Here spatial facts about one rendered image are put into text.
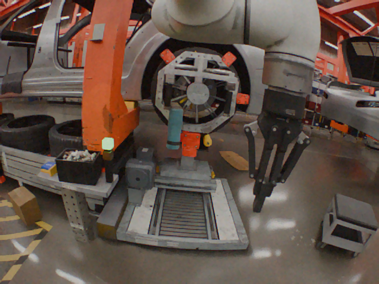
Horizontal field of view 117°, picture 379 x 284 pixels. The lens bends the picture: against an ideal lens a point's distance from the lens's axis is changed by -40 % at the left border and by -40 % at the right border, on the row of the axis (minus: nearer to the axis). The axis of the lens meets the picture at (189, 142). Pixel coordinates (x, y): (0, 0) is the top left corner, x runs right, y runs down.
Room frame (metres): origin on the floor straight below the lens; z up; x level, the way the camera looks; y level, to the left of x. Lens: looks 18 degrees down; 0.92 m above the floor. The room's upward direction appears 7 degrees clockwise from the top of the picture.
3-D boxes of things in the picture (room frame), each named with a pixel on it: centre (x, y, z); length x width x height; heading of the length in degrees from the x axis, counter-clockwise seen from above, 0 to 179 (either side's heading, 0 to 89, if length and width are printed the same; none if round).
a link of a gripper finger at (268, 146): (0.31, -0.14, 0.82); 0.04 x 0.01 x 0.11; 168
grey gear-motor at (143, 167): (1.21, 0.30, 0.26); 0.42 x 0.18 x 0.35; 3
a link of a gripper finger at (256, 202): (0.31, -0.15, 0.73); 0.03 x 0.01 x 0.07; 168
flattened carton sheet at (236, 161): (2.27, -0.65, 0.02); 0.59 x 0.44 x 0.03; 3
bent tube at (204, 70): (1.20, -0.11, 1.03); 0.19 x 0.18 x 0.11; 3
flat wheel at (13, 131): (1.30, 1.62, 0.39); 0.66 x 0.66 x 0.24
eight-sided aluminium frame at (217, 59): (1.32, -0.01, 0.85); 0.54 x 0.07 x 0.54; 93
